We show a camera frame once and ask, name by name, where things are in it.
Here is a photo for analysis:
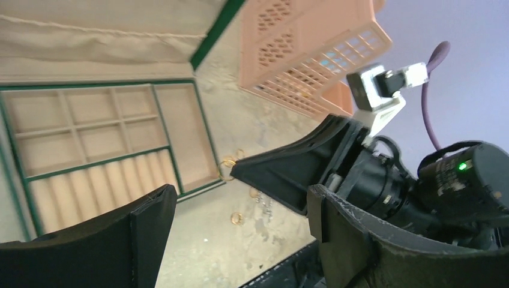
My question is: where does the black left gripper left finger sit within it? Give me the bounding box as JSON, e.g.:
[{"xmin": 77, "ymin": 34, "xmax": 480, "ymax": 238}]
[{"xmin": 1, "ymin": 184, "xmax": 177, "ymax": 287}]

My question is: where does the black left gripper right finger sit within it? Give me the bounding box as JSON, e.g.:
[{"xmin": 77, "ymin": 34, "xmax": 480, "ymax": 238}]
[{"xmin": 307, "ymin": 185, "xmax": 508, "ymax": 287}]

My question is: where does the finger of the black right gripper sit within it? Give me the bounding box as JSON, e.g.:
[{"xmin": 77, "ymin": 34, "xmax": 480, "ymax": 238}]
[{"xmin": 230, "ymin": 115, "xmax": 368, "ymax": 215}]

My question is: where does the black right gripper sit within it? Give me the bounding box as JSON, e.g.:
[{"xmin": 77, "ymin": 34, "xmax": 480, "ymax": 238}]
[{"xmin": 326, "ymin": 136, "xmax": 508, "ymax": 250}]

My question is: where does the silver jewelry piece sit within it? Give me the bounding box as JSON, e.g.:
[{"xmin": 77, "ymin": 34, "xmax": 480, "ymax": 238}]
[{"xmin": 255, "ymin": 191, "xmax": 273, "ymax": 223}]

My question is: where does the green jewelry box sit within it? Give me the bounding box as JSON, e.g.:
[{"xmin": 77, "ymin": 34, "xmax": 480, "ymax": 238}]
[{"xmin": 1, "ymin": 1, "xmax": 243, "ymax": 242}]

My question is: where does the peach plastic file organizer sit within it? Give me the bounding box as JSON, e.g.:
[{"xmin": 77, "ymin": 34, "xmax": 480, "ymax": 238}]
[{"xmin": 239, "ymin": 0, "xmax": 392, "ymax": 121}]

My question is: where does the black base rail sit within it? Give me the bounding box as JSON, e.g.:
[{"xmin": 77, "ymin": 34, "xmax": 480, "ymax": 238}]
[{"xmin": 240, "ymin": 241, "xmax": 327, "ymax": 288}]

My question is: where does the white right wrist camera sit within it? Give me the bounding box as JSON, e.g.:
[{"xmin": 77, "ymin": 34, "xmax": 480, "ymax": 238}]
[{"xmin": 346, "ymin": 62, "xmax": 429, "ymax": 137}]

